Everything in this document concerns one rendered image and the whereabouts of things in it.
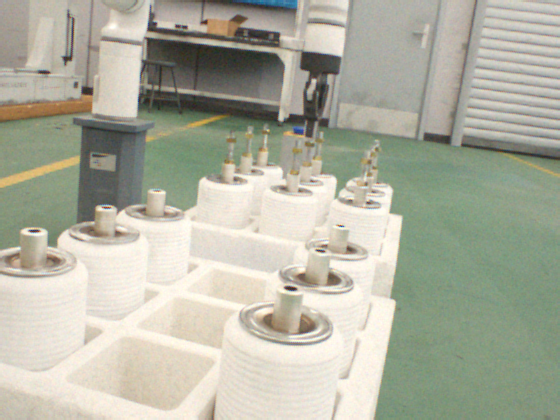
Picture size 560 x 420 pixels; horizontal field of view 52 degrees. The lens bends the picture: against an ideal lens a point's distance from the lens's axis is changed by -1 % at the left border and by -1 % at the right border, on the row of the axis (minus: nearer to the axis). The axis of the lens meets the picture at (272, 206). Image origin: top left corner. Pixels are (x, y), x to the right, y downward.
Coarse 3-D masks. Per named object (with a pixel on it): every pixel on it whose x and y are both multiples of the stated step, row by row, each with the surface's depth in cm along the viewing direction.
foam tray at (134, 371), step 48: (192, 288) 72; (240, 288) 78; (96, 336) 57; (144, 336) 56; (192, 336) 68; (384, 336) 63; (0, 384) 45; (48, 384) 46; (96, 384) 53; (144, 384) 57; (192, 384) 55
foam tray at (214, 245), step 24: (192, 216) 104; (192, 240) 98; (216, 240) 97; (240, 240) 96; (264, 240) 95; (288, 240) 96; (384, 240) 104; (240, 264) 97; (264, 264) 96; (288, 264) 95; (384, 264) 91; (384, 288) 92
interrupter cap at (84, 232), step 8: (80, 224) 64; (88, 224) 65; (120, 224) 66; (72, 232) 61; (80, 232) 61; (88, 232) 63; (120, 232) 64; (128, 232) 64; (136, 232) 64; (80, 240) 59; (88, 240) 59; (96, 240) 59; (104, 240) 60; (112, 240) 60; (120, 240) 60; (128, 240) 61
